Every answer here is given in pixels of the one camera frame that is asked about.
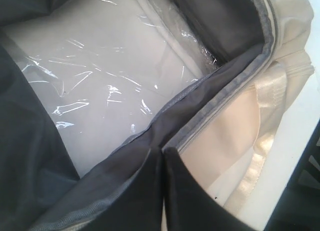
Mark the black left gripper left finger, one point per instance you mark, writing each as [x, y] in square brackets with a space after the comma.
[123, 194]

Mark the cream fabric duffel bag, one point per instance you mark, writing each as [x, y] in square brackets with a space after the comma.
[84, 80]

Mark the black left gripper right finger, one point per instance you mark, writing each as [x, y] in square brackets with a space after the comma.
[187, 206]

